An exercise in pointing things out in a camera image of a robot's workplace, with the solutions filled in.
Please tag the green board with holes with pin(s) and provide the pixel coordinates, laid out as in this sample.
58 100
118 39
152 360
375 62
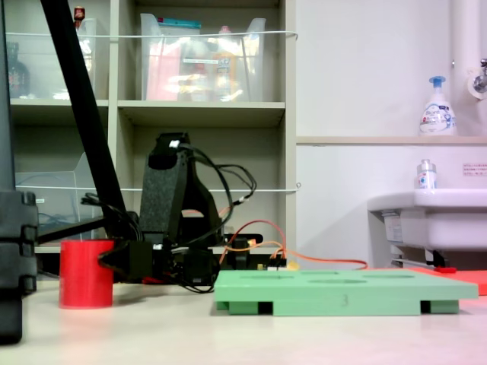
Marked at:
342 300

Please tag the orange label bottle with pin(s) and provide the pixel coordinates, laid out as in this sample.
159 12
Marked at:
225 68

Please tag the orange flat block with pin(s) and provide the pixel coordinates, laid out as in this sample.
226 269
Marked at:
468 279

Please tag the white blue pump soap bottle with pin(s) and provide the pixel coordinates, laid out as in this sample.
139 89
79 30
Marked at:
437 114

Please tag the notched black stack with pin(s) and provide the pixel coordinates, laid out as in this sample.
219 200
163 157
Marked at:
15 243

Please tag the small circuit board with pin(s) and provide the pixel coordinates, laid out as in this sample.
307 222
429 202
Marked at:
275 264

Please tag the clear bin with supplies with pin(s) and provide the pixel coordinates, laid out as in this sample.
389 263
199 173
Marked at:
198 64

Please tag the empty clear plastic bin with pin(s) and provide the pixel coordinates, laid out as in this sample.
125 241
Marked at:
53 201

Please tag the white vertical pipe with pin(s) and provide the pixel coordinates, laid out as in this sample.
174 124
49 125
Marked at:
464 38

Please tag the beige wall ledge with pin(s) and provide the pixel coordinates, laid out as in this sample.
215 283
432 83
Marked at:
361 140

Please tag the metal faucet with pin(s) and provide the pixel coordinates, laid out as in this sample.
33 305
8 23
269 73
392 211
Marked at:
478 81

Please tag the small clear sanitizer bottle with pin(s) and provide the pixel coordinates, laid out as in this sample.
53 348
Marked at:
425 176

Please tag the dark glass bottle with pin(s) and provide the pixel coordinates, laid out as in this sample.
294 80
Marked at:
17 76

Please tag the dark grey post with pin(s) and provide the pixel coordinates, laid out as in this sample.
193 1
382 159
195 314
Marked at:
7 95

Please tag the black table clamp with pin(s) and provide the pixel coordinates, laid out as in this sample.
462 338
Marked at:
239 260

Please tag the red cylinder block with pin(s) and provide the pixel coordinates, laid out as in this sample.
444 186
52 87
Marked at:
80 277

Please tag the white sink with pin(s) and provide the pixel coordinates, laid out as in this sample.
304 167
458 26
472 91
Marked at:
449 224

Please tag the beige shelf unit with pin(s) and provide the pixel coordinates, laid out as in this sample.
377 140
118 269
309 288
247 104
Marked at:
201 108

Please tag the clear plastic storage bin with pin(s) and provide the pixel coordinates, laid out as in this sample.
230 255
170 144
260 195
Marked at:
38 68

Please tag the red capped bottle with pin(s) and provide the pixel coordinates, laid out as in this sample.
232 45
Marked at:
78 15

